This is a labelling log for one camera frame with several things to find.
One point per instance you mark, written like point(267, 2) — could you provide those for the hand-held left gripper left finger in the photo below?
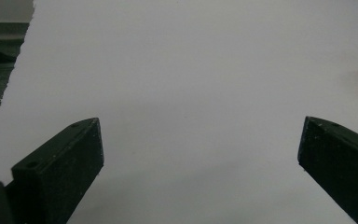
point(59, 174)

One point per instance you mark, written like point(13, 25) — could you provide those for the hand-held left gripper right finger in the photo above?
point(341, 161)

